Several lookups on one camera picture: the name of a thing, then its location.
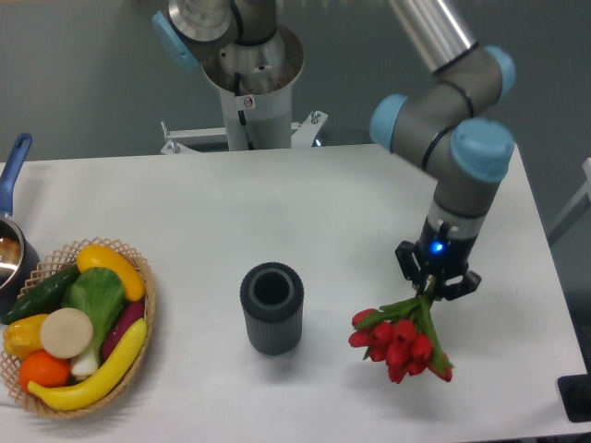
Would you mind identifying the beige round disc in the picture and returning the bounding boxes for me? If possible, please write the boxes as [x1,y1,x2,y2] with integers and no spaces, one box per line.
[40,307,93,359]

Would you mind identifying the orange fruit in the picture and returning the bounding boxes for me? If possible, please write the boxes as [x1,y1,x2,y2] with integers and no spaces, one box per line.
[18,351,70,393]

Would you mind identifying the yellow bell pepper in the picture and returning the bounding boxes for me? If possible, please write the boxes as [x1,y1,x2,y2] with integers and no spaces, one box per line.
[3,314,49,359]

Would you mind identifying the green cucumber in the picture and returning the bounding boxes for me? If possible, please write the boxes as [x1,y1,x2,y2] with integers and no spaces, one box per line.
[1,265,80,325]

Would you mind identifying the green bok choy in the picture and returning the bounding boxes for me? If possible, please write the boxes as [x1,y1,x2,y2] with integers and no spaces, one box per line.
[61,268,125,380]

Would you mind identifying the white frame right edge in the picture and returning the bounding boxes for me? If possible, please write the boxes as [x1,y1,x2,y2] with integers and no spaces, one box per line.
[547,158,590,247]

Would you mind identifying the white metal base frame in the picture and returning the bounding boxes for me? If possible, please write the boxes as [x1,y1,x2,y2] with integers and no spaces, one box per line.
[160,110,329,155]

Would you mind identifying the red tulip bouquet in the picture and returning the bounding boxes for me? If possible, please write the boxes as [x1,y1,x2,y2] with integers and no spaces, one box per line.
[348,293,453,384]

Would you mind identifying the yellow squash upper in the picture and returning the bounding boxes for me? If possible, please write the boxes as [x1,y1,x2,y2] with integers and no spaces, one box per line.
[76,245,146,302]

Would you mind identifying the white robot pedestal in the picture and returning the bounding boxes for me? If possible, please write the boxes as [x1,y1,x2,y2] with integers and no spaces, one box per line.
[203,25,304,151]

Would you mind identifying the woven wicker basket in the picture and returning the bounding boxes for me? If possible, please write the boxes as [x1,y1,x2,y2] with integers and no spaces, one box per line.
[1,238,156,419]

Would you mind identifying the black device table corner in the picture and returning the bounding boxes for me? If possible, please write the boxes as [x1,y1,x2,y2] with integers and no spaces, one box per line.
[557,374,590,423]

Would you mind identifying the dark grey ribbed vase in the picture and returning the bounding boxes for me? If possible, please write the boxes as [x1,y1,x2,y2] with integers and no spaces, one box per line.
[239,262,305,355]

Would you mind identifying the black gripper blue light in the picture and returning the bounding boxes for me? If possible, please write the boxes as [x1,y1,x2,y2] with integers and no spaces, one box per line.
[395,220,481,301]

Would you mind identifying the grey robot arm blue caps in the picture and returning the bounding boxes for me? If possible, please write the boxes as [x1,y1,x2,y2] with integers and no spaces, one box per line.
[151,1,515,300]

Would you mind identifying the yellow banana squash lower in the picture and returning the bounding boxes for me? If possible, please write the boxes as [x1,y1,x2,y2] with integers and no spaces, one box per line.
[28,318,148,412]

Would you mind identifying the blue handled saucepan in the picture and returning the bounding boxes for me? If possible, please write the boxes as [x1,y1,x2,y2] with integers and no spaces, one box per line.
[1,133,39,315]

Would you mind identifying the purple eggplant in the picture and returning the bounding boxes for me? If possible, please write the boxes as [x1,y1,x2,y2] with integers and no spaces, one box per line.
[101,301,144,362]

